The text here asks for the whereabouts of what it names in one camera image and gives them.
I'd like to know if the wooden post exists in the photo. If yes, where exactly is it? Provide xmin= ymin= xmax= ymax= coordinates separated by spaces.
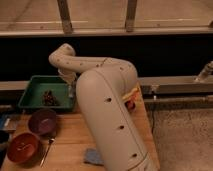
xmin=125 ymin=0 xmax=137 ymax=32
xmin=57 ymin=0 xmax=73 ymax=34

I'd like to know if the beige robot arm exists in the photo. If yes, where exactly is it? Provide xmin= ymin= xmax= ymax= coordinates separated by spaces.
xmin=49 ymin=44 xmax=158 ymax=171

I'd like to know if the blue object at edge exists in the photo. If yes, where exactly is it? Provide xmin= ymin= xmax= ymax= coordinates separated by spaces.
xmin=0 ymin=115 xmax=11 ymax=131

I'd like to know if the dark grape bunch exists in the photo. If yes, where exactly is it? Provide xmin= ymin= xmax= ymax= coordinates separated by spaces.
xmin=42 ymin=90 xmax=59 ymax=106

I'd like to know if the red bowl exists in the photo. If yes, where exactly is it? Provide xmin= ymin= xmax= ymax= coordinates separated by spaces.
xmin=7 ymin=133 xmax=40 ymax=164

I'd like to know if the right wooden post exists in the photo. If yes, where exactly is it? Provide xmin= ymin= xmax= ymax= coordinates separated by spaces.
xmin=125 ymin=0 xmax=137 ymax=32

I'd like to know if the green plastic tray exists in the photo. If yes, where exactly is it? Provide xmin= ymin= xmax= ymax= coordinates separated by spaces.
xmin=18 ymin=75 xmax=75 ymax=111

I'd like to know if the left wooden post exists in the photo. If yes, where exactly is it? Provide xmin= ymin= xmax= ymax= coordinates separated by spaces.
xmin=57 ymin=0 xmax=73 ymax=34

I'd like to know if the metal spoon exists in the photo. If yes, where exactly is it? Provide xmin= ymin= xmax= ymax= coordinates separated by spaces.
xmin=40 ymin=138 xmax=55 ymax=167

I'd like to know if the metal rail bar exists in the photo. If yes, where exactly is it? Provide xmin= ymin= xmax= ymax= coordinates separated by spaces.
xmin=139 ymin=76 xmax=213 ymax=95

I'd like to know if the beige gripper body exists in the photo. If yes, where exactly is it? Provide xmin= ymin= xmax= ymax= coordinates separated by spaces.
xmin=58 ymin=70 xmax=76 ymax=98

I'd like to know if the purple bowl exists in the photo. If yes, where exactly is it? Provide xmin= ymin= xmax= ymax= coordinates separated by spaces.
xmin=28 ymin=109 xmax=57 ymax=135

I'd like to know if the blue grey towel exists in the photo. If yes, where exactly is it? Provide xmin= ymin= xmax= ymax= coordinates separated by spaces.
xmin=84 ymin=148 xmax=104 ymax=166

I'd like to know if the orange yellow toy item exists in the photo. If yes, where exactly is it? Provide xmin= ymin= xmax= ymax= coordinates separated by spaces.
xmin=123 ymin=87 xmax=140 ymax=111

